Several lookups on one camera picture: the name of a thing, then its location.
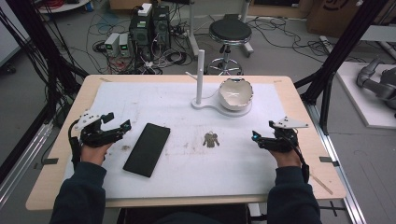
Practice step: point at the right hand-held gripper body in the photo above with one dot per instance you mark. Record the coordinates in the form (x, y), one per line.
(285, 140)

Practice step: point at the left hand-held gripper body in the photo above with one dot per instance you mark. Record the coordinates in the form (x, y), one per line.
(93, 137)

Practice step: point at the person's left hand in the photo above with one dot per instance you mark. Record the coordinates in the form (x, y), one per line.
(93, 154)

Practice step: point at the person's right hand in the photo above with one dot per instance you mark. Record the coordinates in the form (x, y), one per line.
(288, 159)

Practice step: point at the black smartphone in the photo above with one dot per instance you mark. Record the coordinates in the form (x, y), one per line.
(146, 150)

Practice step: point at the black tape piece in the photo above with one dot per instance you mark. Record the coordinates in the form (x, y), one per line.
(327, 159)
(49, 161)

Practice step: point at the bunch of metal keys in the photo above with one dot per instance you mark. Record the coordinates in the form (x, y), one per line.
(211, 140)

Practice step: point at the white eggshell-shaped bowl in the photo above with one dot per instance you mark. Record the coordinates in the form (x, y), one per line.
(235, 95)

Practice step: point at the wooden table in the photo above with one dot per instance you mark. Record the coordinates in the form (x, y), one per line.
(323, 177)

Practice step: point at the thin wooden stick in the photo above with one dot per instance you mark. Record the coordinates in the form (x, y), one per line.
(322, 185)

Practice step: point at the grey power supply unit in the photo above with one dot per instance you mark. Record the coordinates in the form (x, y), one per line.
(124, 45)
(112, 44)

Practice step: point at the white table mat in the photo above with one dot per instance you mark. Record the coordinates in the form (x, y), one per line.
(193, 174)

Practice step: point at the white stand with pole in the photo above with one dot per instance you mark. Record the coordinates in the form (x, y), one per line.
(200, 77)

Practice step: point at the white platform board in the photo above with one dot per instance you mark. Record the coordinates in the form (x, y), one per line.
(358, 102)

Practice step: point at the black computer tower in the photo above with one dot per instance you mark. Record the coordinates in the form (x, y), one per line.
(140, 37)
(161, 28)

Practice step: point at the black round stool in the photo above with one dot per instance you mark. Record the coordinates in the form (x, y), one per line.
(230, 31)

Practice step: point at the white box on tower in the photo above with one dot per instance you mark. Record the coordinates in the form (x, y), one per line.
(144, 9)

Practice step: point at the cardboard box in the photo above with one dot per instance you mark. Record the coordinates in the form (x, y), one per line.
(333, 17)

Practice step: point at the aluminium rail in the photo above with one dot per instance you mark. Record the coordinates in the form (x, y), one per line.
(21, 161)
(345, 193)

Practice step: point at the black frame post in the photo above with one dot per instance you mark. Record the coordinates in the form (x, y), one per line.
(339, 53)
(34, 46)

